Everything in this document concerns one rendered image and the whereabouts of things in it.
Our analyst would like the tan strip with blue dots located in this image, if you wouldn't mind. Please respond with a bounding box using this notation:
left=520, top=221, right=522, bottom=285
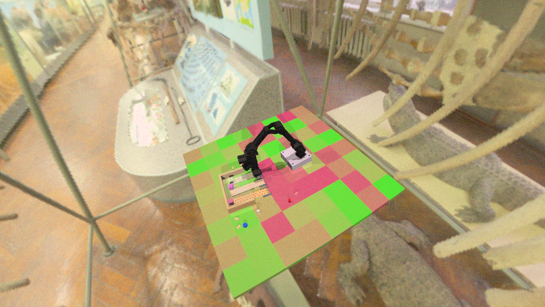
left=249, top=179, right=265, bottom=190

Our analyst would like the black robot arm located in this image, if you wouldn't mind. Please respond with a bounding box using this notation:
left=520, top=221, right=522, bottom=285
left=237, top=121, right=306, bottom=171

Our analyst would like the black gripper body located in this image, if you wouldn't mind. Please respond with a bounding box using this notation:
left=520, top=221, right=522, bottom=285
left=249, top=160, right=262, bottom=177

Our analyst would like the orange polka-dot flat strip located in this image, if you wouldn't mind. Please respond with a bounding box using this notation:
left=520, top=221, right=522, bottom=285
left=252, top=188, right=268, bottom=199

